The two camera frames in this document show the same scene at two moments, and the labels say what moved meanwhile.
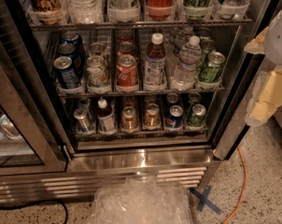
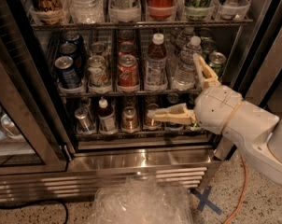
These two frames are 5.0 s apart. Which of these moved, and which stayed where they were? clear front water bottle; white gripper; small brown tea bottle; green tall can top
Moved: white gripper
Stayed: green tall can top; clear front water bottle; small brown tea bottle
